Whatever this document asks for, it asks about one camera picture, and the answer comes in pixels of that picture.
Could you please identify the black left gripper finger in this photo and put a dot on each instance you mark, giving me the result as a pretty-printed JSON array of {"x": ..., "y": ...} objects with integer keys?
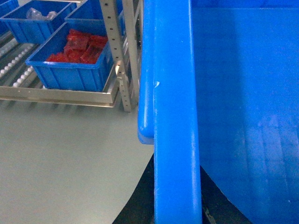
[{"x": 140, "y": 200}]

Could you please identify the large blue plastic crate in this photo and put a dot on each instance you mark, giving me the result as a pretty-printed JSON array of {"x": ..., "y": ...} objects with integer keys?
[{"x": 219, "y": 101}]

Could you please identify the metal roller shelf rack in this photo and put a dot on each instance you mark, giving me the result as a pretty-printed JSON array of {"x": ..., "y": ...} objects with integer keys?
[{"x": 123, "y": 23}]

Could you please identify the blue bin with red parts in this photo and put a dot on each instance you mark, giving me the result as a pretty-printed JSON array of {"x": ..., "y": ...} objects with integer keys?
[{"x": 69, "y": 76}]

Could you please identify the red packaged parts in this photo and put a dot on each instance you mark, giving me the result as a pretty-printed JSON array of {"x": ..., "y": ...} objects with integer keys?
[{"x": 80, "y": 48}]

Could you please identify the blue bin behind red parts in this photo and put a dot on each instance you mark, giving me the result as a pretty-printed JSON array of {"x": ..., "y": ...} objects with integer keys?
[{"x": 87, "y": 18}]

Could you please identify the blue bin with plastic bags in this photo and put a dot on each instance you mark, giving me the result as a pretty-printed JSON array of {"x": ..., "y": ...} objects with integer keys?
[{"x": 37, "y": 31}]

